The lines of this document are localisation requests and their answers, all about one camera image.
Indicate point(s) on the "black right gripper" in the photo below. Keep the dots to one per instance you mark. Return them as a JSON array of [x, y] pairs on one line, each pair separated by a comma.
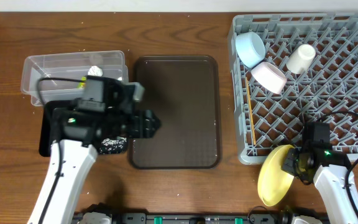
[[288, 164]]

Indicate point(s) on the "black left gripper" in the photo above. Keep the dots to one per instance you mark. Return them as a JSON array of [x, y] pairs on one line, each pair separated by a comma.
[[138, 123]]

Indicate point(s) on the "yellow plate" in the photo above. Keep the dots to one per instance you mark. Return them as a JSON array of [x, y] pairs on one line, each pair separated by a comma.
[[273, 183]]

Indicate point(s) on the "wooden chopstick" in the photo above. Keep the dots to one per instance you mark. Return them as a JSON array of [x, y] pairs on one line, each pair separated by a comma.
[[250, 112]]

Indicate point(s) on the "white tissue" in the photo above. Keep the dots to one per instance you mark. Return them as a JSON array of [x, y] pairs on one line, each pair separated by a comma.
[[95, 71]]

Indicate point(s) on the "pale green cup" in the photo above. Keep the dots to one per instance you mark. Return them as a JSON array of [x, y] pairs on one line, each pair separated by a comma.
[[301, 59]]

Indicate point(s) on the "blue bowl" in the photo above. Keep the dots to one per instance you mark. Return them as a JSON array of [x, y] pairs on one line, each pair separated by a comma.
[[250, 49]]

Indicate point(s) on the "green orange snack wrapper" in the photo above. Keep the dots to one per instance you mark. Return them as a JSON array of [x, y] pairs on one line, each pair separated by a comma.
[[82, 83]]

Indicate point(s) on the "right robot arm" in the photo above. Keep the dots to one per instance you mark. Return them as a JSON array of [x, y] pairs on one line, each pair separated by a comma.
[[330, 172]]

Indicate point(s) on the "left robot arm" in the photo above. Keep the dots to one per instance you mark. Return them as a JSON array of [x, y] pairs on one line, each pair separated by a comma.
[[69, 165]]

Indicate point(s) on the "grey dishwasher rack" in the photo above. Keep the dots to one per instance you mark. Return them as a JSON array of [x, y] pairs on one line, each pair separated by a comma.
[[328, 89]]

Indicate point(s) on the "brown serving tray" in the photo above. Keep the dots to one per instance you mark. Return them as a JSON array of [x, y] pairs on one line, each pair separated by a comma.
[[183, 92]]

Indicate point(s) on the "black plastic tray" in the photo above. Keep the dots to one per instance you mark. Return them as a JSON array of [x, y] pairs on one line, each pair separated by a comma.
[[45, 141]]

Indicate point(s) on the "clear plastic bin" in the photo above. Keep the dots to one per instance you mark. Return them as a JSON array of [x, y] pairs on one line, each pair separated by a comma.
[[68, 65]]

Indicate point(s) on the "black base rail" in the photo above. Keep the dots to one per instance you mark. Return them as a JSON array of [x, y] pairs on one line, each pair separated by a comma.
[[101, 213]]

